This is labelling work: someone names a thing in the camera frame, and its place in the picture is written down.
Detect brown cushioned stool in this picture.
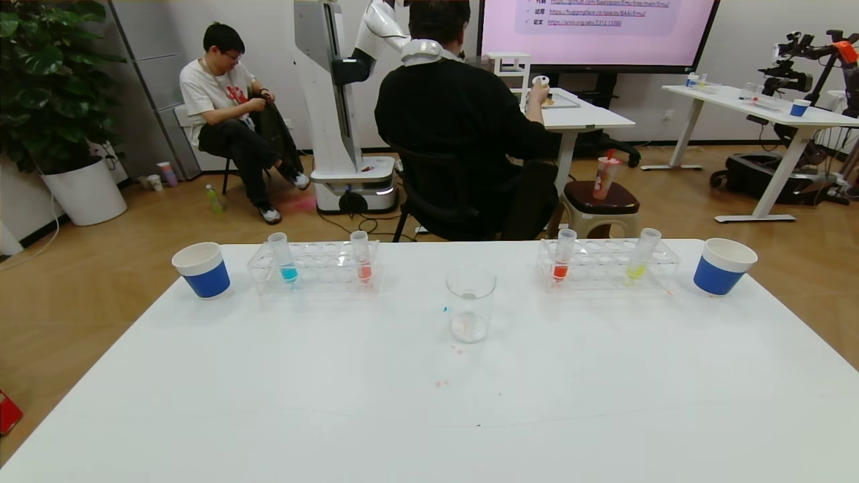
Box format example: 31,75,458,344
562,180,641,239

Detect red flat object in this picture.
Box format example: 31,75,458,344
0,389,24,437

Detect white desk with tray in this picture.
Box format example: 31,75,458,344
510,87,636,195

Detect seated man white shirt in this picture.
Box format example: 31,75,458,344
179,22,311,225

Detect yellow pigment test tube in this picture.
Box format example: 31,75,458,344
626,228,662,282

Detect white humanoid robot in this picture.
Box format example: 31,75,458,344
293,0,411,215

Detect white desk T-shaped legs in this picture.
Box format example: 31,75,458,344
662,84,859,223

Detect white drawer shelf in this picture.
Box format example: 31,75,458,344
485,52,532,108

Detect blue pigment test tube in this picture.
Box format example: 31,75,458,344
268,232,299,283

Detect drink cup red straw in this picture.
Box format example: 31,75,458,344
593,149,621,201

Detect blue white paper cup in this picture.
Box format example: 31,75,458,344
693,238,758,297
172,242,231,299

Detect black office chair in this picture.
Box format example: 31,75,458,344
386,142,558,242

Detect large display screen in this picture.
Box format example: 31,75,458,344
478,0,721,74

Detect white planter pot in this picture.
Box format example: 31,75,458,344
40,156,128,227

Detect seated man black sweater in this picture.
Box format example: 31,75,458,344
374,0,561,241

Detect green potted plant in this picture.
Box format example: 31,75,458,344
0,0,127,174

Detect clear acrylic tube rack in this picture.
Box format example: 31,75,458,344
247,240,383,296
536,238,680,292

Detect clear glass beaker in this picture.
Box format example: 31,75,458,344
446,266,497,344

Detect pale red pigment test tube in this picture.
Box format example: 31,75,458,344
350,231,373,283

